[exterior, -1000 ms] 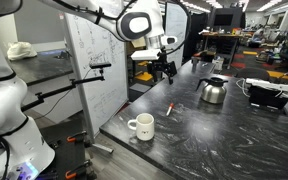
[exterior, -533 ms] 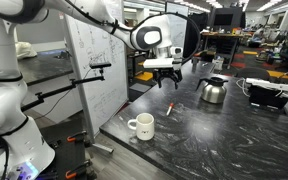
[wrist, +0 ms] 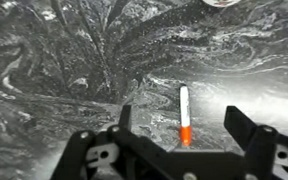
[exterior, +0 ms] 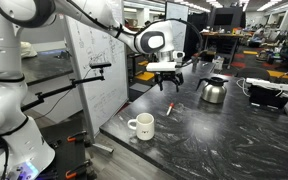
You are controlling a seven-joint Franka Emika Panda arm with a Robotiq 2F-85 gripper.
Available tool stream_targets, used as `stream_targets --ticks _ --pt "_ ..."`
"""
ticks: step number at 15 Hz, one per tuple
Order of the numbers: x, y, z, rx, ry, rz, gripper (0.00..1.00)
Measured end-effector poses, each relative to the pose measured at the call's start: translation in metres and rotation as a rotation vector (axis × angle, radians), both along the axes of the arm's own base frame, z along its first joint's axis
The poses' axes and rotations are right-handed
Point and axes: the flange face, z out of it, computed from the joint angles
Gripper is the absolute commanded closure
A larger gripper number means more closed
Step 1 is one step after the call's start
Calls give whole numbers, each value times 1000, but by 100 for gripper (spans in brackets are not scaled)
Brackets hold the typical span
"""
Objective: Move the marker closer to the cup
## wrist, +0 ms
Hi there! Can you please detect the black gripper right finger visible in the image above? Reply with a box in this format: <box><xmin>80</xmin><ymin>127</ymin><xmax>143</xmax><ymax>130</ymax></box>
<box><xmin>223</xmin><ymin>105</ymin><xmax>288</xmax><ymax>180</ymax></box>

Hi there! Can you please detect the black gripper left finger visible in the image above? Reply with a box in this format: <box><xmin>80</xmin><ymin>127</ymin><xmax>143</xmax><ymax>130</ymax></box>
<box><xmin>49</xmin><ymin>104</ymin><xmax>172</xmax><ymax>180</ymax></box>

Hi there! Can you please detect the white ceramic mug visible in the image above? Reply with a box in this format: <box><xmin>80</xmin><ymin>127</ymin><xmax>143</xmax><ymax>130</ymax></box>
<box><xmin>200</xmin><ymin>0</ymin><xmax>242</xmax><ymax>8</ymax></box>

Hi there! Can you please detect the white marker with orange cap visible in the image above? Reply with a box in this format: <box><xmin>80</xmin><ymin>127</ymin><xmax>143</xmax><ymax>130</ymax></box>
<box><xmin>178</xmin><ymin>83</ymin><xmax>194</xmax><ymax>148</ymax></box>

